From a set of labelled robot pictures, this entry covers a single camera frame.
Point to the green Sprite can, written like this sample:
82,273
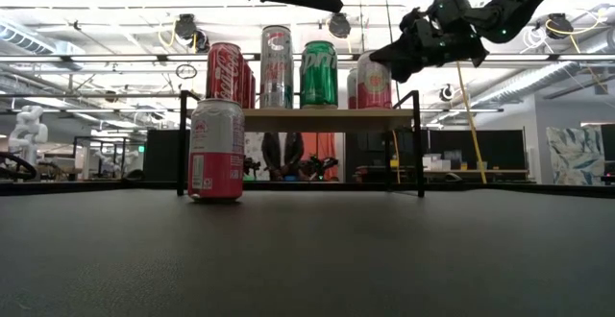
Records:
318,77

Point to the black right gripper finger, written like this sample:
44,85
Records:
406,73
403,50

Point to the round ceiling fixture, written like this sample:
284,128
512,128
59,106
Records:
202,41
447,92
559,25
185,26
339,25

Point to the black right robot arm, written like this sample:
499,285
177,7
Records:
519,5

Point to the teal patterned banner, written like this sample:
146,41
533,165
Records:
576,156

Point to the person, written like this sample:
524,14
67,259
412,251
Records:
283,153

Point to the wooden shelf with black legs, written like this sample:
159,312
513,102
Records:
336,120

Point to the black partition panel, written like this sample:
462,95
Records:
480,149
161,156

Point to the white Celsius can black lid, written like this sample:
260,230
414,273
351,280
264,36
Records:
276,67

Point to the orange curtain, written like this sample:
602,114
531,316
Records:
327,144

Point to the black background robot arm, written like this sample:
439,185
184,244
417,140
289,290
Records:
317,165

